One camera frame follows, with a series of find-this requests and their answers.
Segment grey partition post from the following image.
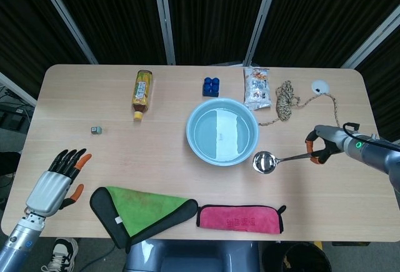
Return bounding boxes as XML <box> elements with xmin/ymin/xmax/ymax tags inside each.
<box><xmin>152</xmin><ymin>0</ymin><xmax>176</xmax><ymax>66</ymax></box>
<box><xmin>245</xmin><ymin>0</ymin><xmax>282</xmax><ymax>66</ymax></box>
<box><xmin>342</xmin><ymin>12</ymin><xmax>400</xmax><ymax>69</ymax></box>
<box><xmin>32</xmin><ymin>0</ymin><xmax>99</xmax><ymax>65</ymax></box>
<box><xmin>0</xmin><ymin>71</ymin><xmax>38</xmax><ymax>107</ymax></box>

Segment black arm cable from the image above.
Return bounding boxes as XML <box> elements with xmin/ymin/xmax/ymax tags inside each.
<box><xmin>342</xmin><ymin>123</ymin><xmax>400</xmax><ymax>153</ymax></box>

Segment white round cable grommet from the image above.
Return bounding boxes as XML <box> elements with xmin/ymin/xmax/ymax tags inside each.
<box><xmin>311</xmin><ymin>79</ymin><xmax>330</xmax><ymax>94</ymax></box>

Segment light blue water basin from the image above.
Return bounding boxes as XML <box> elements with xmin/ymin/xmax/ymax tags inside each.
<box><xmin>186</xmin><ymin>98</ymin><xmax>261</xmax><ymax>167</ymax></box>

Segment metal ladle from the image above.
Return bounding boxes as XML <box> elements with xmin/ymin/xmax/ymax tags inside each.
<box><xmin>252</xmin><ymin>151</ymin><xmax>316</xmax><ymax>175</ymax></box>

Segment braided rope bundle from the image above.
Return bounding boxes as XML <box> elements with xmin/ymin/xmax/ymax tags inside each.
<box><xmin>257</xmin><ymin>80</ymin><xmax>341</xmax><ymax>128</ymax></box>

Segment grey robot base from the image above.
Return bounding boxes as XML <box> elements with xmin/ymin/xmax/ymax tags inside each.
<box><xmin>124</xmin><ymin>239</ymin><xmax>260</xmax><ymax>272</ymax></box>

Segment black trash bin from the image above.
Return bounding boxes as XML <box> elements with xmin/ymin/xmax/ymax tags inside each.
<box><xmin>282</xmin><ymin>243</ymin><xmax>332</xmax><ymax>272</ymax></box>

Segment black floor device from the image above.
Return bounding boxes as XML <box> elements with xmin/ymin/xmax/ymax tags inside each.
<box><xmin>0</xmin><ymin>103</ymin><xmax>34</xmax><ymax>131</ymax></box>

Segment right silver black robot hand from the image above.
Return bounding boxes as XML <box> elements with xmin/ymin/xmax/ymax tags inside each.
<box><xmin>304</xmin><ymin>124</ymin><xmax>348</xmax><ymax>165</ymax></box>

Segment white and black sneaker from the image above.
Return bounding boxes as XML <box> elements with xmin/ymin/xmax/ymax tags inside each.
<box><xmin>42</xmin><ymin>237</ymin><xmax>79</xmax><ymax>272</ymax></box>

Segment yellow tea bottle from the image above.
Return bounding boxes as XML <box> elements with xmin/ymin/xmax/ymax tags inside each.
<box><xmin>131</xmin><ymin>69</ymin><xmax>154</xmax><ymax>121</ymax></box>

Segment green and black cloth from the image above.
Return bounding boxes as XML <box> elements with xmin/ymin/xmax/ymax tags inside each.
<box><xmin>89</xmin><ymin>186</ymin><xmax>199</xmax><ymax>253</ymax></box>

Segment white snack bag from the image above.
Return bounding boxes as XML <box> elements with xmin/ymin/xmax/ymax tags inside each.
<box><xmin>243</xmin><ymin>67</ymin><xmax>271</xmax><ymax>111</ymax></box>

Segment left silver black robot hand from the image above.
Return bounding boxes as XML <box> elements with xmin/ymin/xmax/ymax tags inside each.
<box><xmin>25</xmin><ymin>148</ymin><xmax>93</xmax><ymax>218</ymax></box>

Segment blue toy building block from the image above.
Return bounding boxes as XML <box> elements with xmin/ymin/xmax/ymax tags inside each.
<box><xmin>202</xmin><ymin>77</ymin><xmax>221</xmax><ymax>98</ymax></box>

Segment pink cloth with black trim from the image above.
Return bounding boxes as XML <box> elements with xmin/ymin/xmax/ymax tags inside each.
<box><xmin>196</xmin><ymin>204</ymin><xmax>287</xmax><ymax>233</ymax></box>

